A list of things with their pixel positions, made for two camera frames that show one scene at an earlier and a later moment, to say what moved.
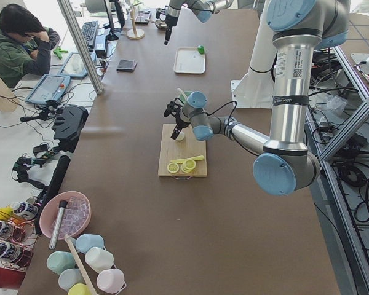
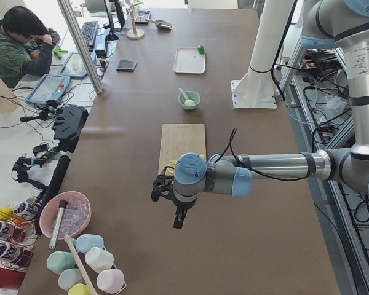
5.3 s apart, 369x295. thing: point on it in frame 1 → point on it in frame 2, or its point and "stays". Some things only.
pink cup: (111, 279) stays
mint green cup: (59, 261) stays
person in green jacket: (18, 47) stays
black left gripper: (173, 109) → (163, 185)
